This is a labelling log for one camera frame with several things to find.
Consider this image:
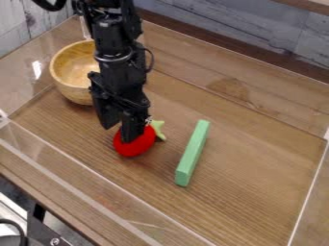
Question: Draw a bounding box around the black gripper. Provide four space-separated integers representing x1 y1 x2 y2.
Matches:
87 42 151 143

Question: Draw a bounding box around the red plush strawberry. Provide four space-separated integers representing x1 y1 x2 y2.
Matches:
114 120 167 158

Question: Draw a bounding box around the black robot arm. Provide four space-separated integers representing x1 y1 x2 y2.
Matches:
32 0 152 143

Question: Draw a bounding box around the wooden bowl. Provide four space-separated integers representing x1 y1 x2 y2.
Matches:
49 40 99 106

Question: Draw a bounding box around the green rectangular block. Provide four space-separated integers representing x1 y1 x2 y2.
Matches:
175 120 210 186

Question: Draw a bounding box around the black table leg frame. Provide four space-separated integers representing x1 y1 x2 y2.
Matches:
27 204 72 246

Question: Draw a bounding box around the black cable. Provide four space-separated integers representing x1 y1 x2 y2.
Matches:
0 218 29 246

